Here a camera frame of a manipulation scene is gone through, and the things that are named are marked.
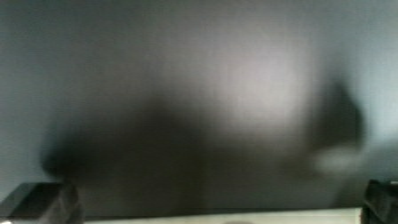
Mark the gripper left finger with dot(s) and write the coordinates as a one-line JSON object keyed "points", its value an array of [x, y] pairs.
{"points": [[42, 203]]}

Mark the white cabinet body box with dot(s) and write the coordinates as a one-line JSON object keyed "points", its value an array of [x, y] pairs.
{"points": [[329, 216]]}

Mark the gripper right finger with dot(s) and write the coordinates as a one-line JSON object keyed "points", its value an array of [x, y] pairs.
{"points": [[379, 212]]}

